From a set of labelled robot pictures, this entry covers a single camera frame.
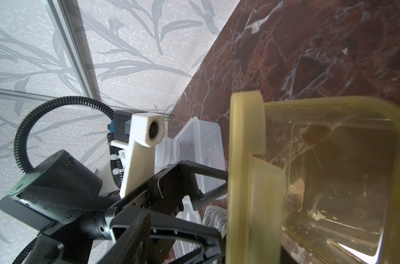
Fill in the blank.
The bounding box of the clear plastic lunch box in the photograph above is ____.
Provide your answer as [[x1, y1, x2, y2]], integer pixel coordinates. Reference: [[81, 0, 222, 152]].
[[171, 116, 227, 200]]

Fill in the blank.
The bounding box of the grey striped cleaning cloth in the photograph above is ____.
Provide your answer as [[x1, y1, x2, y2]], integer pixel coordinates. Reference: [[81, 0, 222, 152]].
[[202, 205, 227, 239]]

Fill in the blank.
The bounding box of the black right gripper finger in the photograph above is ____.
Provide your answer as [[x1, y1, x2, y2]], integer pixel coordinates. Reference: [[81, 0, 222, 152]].
[[98, 212, 151, 264]]

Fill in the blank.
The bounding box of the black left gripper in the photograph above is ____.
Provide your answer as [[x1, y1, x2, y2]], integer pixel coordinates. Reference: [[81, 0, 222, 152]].
[[78, 161, 228, 264]]

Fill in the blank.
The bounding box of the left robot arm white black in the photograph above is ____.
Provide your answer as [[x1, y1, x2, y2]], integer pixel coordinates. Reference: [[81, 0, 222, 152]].
[[0, 96, 228, 264]]

